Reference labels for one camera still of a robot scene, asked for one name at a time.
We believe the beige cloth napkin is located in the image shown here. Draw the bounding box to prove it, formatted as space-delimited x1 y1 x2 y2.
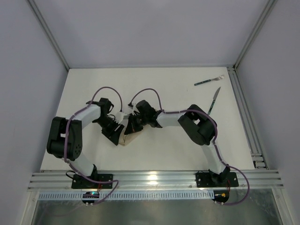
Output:
119 130 142 146

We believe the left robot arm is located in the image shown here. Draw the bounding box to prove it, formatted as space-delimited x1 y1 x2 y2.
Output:
46 98 124 181

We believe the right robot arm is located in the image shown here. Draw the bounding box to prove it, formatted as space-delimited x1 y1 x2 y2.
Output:
124 100 230 186

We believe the left controller board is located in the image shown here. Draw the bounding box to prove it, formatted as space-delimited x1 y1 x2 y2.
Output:
82 191 100 205

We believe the controller board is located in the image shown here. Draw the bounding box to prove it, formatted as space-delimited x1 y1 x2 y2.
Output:
212 190 230 204
82 191 100 205

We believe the right controller board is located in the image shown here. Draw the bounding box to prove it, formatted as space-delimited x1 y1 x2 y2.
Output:
212 190 230 204

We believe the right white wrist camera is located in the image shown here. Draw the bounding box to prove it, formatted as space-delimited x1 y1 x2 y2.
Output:
128 103 139 115

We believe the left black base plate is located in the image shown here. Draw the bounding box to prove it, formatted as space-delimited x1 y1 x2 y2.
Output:
71 172 114 189

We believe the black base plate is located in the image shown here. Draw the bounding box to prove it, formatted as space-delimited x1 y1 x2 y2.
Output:
71 172 114 189
195 168 239 188

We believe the green handled knife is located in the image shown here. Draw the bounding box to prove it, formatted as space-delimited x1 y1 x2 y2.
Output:
208 87 221 115

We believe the green handled fork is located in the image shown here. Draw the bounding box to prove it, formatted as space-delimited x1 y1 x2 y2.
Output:
194 75 225 86

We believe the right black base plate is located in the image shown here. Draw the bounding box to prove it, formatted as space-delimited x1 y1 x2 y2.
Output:
195 168 239 188

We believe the aluminium front rail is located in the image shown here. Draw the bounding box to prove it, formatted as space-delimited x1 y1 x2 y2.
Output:
28 169 284 191

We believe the aluminium rail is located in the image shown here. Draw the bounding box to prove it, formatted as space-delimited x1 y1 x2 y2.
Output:
227 66 269 170
28 169 284 191

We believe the slotted grey cable duct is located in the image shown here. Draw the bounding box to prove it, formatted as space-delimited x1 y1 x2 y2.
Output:
37 189 213 201

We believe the aluminium right side rail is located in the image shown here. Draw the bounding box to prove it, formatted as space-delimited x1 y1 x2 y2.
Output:
227 66 269 170

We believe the left aluminium frame post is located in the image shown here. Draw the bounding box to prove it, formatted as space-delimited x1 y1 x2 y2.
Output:
26 0 70 71

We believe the aluminium frame post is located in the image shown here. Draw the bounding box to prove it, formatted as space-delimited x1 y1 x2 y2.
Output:
233 0 277 70
26 0 70 71

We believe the right aluminium frame post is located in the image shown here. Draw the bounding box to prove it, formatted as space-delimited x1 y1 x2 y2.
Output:
233 0 277 70

